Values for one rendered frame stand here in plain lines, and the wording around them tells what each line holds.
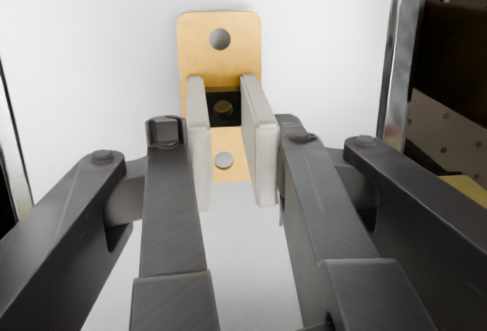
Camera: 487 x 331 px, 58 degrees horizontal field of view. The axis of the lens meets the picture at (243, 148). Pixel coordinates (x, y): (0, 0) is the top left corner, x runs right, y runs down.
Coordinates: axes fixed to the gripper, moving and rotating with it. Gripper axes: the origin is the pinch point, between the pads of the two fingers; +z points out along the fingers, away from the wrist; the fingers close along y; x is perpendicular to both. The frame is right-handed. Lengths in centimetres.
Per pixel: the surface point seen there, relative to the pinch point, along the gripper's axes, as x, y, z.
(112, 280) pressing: -11.6, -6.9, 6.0
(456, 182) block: -5.4, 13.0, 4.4
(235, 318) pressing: -15.4, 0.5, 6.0
